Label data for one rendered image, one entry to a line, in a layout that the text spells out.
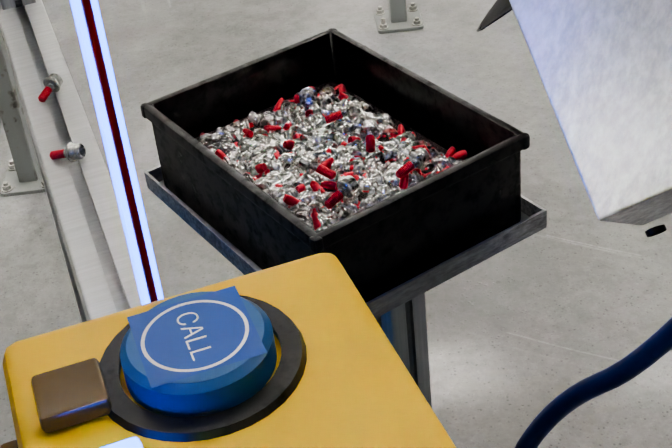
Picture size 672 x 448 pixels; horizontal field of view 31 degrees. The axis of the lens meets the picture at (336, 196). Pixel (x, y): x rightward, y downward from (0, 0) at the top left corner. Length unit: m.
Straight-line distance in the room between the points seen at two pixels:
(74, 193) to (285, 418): 0.52
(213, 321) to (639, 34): 0.35
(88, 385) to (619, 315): 1.72
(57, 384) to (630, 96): 0.37
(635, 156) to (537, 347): 1.33
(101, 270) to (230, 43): 2.20
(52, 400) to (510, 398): 1.56
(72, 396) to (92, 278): 0.41
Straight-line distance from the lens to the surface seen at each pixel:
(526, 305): 2.01
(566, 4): 0.63
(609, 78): 0.62
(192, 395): 0.30
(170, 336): 0.31
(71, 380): 0.32
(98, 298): 0.70
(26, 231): 2.36
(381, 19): 2.86
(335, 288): 0.34
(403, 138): 0.82
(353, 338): 0.32
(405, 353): 0.83
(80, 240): 0.76
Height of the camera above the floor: 1.28
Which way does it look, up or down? 34 degrees down
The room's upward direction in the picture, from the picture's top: 6 degrees counter-clockwise
